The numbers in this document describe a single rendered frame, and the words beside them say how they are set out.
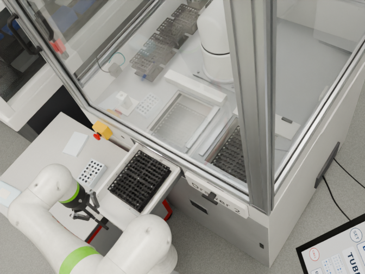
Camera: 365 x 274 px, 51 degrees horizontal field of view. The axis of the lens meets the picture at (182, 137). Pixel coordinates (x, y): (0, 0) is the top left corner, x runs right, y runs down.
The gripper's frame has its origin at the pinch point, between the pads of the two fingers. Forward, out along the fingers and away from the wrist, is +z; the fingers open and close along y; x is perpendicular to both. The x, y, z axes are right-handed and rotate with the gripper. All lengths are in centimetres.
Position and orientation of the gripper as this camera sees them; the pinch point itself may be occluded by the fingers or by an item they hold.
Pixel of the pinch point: (95, 215)
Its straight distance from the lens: 161.2
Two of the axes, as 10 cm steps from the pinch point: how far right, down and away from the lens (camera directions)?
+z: 2.0, 5.1, 8.4
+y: -5.8, 7.5, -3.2
